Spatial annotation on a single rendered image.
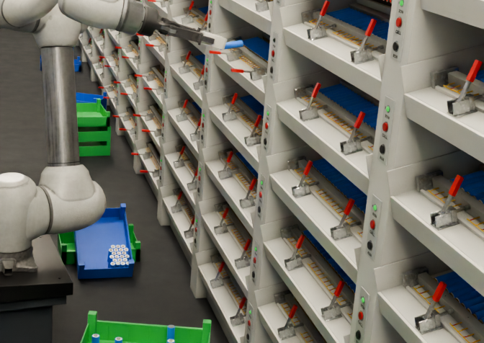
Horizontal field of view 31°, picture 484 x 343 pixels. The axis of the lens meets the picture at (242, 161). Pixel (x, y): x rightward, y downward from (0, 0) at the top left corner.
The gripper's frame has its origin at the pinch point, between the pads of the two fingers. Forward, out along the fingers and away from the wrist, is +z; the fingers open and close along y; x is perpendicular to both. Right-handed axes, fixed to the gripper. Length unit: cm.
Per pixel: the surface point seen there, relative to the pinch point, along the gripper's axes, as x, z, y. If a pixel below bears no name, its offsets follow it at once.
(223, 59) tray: 8.7, 16.3, 35.2
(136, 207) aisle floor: 98, 33, 143
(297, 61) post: -2.9, 17.0, -20.1
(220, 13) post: -4, 15, 50
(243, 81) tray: 10.6, 16.8, 13.1
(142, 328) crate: 69, -6, -36
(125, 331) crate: 71, -10, -35
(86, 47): 81, 44, 452
